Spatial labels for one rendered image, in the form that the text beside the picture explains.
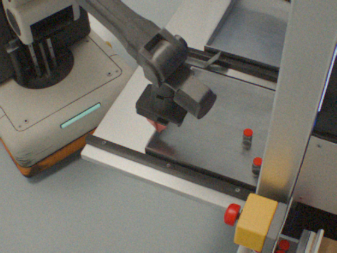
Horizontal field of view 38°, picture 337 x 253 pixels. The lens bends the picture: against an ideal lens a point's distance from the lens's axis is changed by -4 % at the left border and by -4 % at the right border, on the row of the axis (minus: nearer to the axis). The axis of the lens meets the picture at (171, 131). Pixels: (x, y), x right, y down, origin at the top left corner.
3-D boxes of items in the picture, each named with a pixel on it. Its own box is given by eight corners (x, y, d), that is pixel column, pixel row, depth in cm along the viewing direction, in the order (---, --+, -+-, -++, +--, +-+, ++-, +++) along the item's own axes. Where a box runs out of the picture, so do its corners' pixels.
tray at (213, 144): (324, 117, 115) (327, 108, 113) (295, 209, 101) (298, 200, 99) (191, 76, 125) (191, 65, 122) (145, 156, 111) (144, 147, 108)
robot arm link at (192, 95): (173, 30, 90) (141, 62, 88) (223, 65, 87) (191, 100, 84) (177, 63, 101) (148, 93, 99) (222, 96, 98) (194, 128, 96)
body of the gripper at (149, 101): (179, 129, 102) (183, 107, 96) (133, 109, 104) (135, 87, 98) (192, 106, 106) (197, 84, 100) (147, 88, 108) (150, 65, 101)
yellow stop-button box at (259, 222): (282, 223, 91) (289, 204, 85) (270, 256, 87) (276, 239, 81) (244, 209, 93) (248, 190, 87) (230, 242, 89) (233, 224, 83)
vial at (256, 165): (262, 170, 107) (265, 158, 103) (259, 178, 106) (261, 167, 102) (252, 167, 108) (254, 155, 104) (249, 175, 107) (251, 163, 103)
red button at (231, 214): (248, 215, 90) (250, 204, 87) (241, 233, 88) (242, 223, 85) (228, 208, 92) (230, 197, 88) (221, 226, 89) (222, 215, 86)
